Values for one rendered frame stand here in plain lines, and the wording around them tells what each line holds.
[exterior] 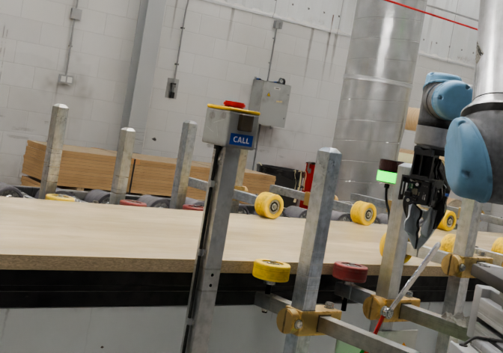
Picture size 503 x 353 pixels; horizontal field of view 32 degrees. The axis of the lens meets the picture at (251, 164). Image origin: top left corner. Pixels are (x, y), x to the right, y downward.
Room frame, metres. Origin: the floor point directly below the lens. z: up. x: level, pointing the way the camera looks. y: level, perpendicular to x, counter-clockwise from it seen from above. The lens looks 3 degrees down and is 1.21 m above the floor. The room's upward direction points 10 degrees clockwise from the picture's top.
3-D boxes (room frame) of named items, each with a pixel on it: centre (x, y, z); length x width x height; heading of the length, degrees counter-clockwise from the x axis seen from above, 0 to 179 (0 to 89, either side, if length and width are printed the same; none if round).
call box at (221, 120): (1.59, 0.05, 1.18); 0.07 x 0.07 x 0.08; 41
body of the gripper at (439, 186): (1.82, -0.36, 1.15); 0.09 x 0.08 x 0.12; 151
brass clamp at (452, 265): (2.10, -0.55, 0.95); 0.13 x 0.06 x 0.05; 131
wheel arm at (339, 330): (1.75, -0.21, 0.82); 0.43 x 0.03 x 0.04; 41
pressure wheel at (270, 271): (1.90, -0.08, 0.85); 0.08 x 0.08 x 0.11
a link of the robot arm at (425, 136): (1.82, -0.36, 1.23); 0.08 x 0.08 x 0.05
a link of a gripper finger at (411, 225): (1.83, -0.35, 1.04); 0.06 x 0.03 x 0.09; 151
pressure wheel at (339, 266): (2.06, -0.27, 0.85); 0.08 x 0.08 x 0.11
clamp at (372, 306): (1.94, -0.35, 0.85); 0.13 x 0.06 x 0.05; 131
